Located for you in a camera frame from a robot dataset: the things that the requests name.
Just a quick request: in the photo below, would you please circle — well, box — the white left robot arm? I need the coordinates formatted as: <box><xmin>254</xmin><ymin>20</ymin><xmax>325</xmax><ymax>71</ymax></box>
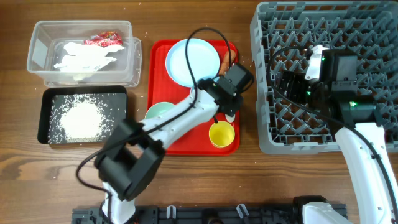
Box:
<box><xmin>94</xmin><ymin>64</ymin><xmax>254</xmax><ymax>223</ymax></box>

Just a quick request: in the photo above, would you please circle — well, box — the yellow cup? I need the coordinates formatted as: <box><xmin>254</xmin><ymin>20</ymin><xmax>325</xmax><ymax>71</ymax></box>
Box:
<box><xmin>209</xmin><ymin>121</ymin><xmax>235</xmax><ymax>148</ymax></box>

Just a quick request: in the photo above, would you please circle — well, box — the grey dishwasher rack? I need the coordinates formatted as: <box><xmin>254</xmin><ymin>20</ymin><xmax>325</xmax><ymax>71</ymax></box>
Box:
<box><xmin>250</xmin><ymin>1</ymin><xmax>397</xmax><ymax>154</ymax></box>

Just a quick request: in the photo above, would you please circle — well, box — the large light blue plate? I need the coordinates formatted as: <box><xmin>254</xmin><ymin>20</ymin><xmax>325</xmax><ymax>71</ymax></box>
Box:
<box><xmin>165</xmin><ymin>38</ymin><xmax>220</xmax><ymax>88</ymax></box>

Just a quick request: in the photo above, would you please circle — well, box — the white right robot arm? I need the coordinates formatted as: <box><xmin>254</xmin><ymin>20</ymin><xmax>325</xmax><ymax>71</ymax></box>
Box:
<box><xmin>274</xmin><ymin>45</ymin><xmax>397</xmax><ymax>223</ymax></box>

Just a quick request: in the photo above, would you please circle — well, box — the white plastic spoon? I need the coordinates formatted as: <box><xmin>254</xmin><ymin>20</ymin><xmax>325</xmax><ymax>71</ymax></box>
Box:
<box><xmin>225</xmin><ymin>114</ymin><xmax>236</xmax><ymax>123</ymax></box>

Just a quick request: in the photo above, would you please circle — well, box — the black food waste tray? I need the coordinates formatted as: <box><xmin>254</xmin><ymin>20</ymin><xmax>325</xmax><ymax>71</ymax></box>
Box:
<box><xmin>37</xmin><ymin>86</ymin><xmax>128</xmax><ymax>144</ymax></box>

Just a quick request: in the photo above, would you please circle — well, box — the orange carrot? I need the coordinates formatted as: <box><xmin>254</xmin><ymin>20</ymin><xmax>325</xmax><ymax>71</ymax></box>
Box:
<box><xmin>218</xmin><ymin>50</ymin><xmax>236</xmax><ymax>75</ymax></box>

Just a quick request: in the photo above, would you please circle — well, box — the clear plastic waste bin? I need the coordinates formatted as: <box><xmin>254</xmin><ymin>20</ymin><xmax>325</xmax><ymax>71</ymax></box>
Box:
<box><xmin>27</xmin><ymin>20</ymin><xmax>142</xmax><ymax>87</ymax></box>

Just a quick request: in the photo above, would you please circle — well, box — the red snack wrapper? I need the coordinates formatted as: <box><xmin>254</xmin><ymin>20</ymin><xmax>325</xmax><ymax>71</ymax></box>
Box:
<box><xmin>83</xmin><ymin>31</ymin><xmax>123</xmax><ymax>47</ymax></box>

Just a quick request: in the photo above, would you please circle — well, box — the white rice pile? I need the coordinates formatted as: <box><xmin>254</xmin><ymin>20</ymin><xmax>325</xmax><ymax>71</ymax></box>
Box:
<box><xmin>47</xmin><ymin>93</ymin><xmax>127</xmax><ymax>144</ymax></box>

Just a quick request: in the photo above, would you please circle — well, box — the green bowl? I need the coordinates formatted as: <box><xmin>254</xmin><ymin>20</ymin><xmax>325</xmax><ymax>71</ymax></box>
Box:
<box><xmin>144</xmin><ymin>102</ymin><xmax>175</xmax><ymax>119</ymax></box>

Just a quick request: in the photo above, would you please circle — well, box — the white crumpled paper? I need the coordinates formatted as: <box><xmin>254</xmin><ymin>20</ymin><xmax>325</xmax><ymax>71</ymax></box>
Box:
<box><xmin>53</xmin><ymin>42</ymin><xmax>124</xmax><ymax>72</ymax></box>

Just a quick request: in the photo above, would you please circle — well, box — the red serving tray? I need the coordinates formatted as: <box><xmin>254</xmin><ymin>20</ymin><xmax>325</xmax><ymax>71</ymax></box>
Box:
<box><xmin>147</xmin><ymin>39</ymin><xmax>240</xmax><ymax>156</ymax></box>

